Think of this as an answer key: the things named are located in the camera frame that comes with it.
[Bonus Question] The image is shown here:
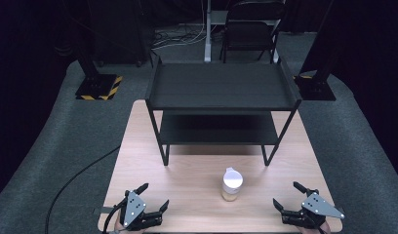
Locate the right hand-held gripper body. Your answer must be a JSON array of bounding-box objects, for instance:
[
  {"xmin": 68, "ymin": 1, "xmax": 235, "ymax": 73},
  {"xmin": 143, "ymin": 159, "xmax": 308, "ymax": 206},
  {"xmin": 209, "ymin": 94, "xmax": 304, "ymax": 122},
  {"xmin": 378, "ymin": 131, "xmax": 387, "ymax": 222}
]
[{"xmin": 281, "ymin": 187, "xmax": 345, "ymax": 229}]

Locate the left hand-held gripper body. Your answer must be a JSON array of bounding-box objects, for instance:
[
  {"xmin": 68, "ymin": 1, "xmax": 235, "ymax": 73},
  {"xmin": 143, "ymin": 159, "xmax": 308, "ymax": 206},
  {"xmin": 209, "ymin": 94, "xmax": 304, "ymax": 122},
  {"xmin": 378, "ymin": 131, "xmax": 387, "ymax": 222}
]
[{"xmin": 118, "ymin": 190, "xmax": 165, "ymax": 232}]

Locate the jar with white lid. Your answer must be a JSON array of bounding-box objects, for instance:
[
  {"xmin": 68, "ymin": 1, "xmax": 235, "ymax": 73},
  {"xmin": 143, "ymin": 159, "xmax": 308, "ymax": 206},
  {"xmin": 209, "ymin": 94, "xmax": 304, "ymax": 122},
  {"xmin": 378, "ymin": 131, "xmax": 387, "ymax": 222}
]
[{"xmin": 220, "ymin": 167, "xmax": 244, "ymax": 202}]

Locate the black two-tier metal shelf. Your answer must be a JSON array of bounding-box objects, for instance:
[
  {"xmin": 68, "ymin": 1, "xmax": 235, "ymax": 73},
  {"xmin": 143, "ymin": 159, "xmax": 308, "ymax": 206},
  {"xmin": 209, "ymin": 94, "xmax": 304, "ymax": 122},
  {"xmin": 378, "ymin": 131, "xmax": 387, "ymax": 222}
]
[{"xmin": 144, "ymin": 56, "xmax": 302, "ymax": 167}]

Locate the person's right hand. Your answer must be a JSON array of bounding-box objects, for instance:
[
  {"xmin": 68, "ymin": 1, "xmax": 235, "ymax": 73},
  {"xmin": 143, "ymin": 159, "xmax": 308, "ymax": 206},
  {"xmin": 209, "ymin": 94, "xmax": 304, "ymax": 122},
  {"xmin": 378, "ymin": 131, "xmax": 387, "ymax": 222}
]
[{"xmin": 297, "ymin": 221, "xmax": 332, "ymax": 234}]

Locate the person's left hand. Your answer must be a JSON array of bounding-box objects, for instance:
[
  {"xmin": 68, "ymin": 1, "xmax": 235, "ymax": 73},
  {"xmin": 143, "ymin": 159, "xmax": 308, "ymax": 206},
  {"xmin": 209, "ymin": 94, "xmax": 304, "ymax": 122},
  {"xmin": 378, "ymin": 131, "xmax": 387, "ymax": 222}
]
[{"xmin": 113, "ymin": 214, "xmax": 146, "ymax": 234}]

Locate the black stand with square base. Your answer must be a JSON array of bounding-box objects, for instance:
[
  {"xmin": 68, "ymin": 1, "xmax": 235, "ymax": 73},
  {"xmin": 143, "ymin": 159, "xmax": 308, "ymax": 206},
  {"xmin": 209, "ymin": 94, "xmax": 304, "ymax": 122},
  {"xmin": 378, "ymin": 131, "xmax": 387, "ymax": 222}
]
[{"xmin": 293, "ymin": 0, "xmax": 338, "ymax": 102}]

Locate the black stand with striped base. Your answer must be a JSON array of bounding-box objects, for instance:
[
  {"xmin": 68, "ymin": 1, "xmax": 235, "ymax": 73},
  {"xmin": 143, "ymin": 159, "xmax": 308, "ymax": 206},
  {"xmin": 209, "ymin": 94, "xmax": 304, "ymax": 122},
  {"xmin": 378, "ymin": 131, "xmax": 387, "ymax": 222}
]
[{"xmin": 61, "ymin": 0, "xmax": 124, "ymax": 101}]

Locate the black folding chair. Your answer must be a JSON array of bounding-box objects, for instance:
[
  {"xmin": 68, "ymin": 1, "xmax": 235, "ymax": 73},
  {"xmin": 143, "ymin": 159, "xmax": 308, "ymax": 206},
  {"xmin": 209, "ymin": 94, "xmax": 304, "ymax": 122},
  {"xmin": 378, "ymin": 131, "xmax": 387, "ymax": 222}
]
[{"xmin": 219, "ymin": 0, "xmax": 288, "ymax": 64}]

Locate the white metal table leg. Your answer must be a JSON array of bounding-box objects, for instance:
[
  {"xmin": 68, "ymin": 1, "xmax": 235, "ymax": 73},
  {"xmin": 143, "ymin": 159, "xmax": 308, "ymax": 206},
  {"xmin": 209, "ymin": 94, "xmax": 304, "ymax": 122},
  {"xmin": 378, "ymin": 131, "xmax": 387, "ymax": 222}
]
[{"xmin": 204, "ymin": 0, "xmax": 213, "ymax": 62}]

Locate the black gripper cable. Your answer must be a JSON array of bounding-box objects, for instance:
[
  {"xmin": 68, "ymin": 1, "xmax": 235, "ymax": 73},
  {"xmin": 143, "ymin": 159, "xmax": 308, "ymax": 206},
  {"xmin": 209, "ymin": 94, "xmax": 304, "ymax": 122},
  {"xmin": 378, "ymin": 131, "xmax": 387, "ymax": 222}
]
[{"xmin": 102, "ymin": 197, "xmax": 127, "ymax": 234}]

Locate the bundle of floor cables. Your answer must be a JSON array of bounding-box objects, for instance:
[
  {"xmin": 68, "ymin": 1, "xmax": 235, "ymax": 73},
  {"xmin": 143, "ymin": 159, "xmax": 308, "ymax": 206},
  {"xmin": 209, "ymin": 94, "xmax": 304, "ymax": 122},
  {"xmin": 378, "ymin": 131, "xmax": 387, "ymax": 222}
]
[{"xmin": 151, "ymin": 23, "xmax": 208, "ymax": 52}]

